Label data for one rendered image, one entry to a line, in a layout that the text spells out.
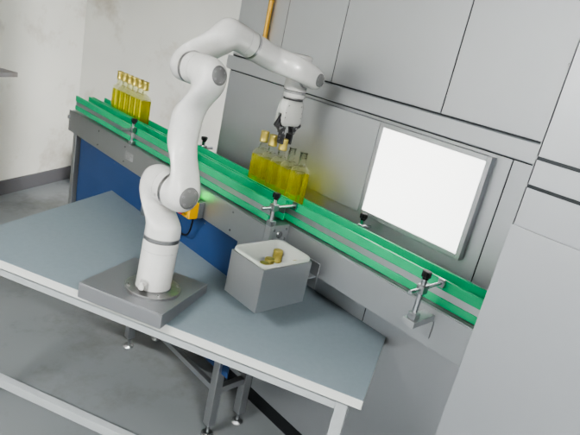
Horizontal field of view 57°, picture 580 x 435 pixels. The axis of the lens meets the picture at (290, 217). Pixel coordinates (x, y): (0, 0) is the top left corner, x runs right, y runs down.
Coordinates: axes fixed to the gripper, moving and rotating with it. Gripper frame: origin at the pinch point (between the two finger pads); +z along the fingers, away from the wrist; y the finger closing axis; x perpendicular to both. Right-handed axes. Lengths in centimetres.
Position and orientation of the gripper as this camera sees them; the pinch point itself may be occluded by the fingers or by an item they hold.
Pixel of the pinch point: (284, 138)
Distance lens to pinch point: 209.1
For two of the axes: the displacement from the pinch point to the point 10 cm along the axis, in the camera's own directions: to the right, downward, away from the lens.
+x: 6.7, 3.7, -6.4
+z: -2.1, 9.3, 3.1
